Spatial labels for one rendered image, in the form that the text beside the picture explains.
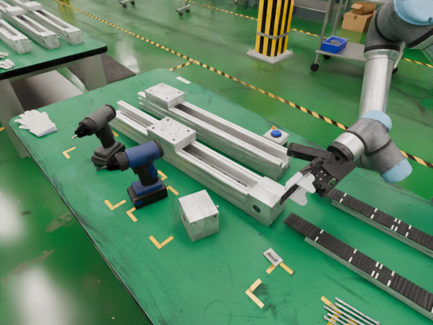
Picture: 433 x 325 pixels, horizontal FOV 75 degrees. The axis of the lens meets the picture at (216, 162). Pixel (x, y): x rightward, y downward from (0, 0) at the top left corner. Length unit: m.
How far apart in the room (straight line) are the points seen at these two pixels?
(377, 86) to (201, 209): 0.64
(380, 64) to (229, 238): 0.68
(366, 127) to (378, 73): 0.22
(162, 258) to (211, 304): 0.19
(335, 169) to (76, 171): 0.92
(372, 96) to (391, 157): 0.22
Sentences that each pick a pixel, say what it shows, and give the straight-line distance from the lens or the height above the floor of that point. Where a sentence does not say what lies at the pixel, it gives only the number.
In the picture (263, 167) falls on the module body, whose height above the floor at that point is 0.81.
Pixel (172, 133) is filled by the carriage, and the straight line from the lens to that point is 1.09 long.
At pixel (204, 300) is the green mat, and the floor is 0.78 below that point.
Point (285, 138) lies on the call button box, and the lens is 1.20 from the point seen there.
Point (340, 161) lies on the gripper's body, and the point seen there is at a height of 1.05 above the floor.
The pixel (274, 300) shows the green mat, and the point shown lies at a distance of 0.82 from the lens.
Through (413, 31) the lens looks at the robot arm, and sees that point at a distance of 0.93.
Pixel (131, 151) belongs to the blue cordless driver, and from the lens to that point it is 0.87.
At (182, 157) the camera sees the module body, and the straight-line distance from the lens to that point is 1.04.
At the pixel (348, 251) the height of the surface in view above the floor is 0.81.
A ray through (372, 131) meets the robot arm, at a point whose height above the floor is 1.11.
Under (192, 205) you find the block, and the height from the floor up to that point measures 0.87.
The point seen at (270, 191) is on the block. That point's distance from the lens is 0.91.
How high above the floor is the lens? 1.53
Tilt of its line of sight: 41 degrees down
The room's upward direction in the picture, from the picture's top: straight up
